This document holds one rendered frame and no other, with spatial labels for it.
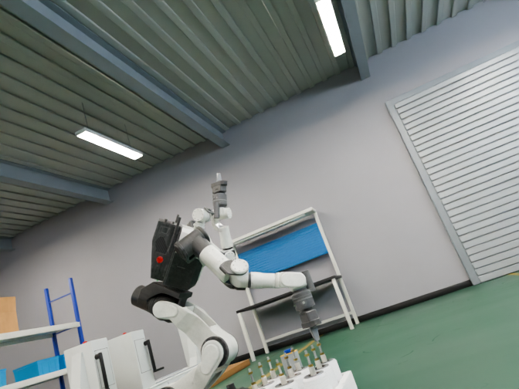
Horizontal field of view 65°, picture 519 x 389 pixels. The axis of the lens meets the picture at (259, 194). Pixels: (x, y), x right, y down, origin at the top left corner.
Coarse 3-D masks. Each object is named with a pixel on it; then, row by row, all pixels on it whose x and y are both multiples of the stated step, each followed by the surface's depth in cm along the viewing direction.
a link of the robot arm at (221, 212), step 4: (220, 200) 243; (224, 200) 245; (212, 204) 246; (216, 204) 241; (220, 204) 243; (224, 204) 244; (216, 208) 240; (220, 208) 243; (224, 208) 243; (228, 208) 242; (216, 212) 239; (220, 212) 242; (224, 212) 241; (228, 212) 242; (216, 216) 239; (220, 216) 242; (224, 216) 242; (228, 216) 241; (216, 220) 246
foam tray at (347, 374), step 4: (344, 372) 173; (348, 372) 170; (344, 376) 165; (348, 376) 165; (352, 376) 171; (340, 380) 161; (344, 380) 158; (348, 380) 162; (352, 380) 168; (340, 384) 152; (344, 384) 153; (348, 384) 159; (352, 384) 165; (336, 388) 148; (340, 388) 146; (344, 388) 150; (348, 388) 156; (352, 388) 162; (356, 388) 169
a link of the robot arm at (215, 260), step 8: (208, 248) 184; (200, 256) 183; (208, 256) 181; (216, 256) 181; (224, 256) 182; (208, 264) 181; (216, 264) 178; (224, 264) 177; (232, 264) 176; (240, 264) 176; (216, 272) 178; (224, 272) 176; (232, 272) 174; (240, 272) 173; (224, 280) 178; (232, 288) 181
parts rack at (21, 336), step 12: (72, 288) 684; (48, 300) 698; (72, 300) 680; (48, 312) 693; (60, 324) 634; (72, 324) 654; (0, 336) 539; (12, 336) 555; (24, 336) 572; (36, 336) 653; (48, 336) 673; (60, 372) 600; (12, 384) 528; (24, 384) 542; (36, 384) 620; (60, 384) 659
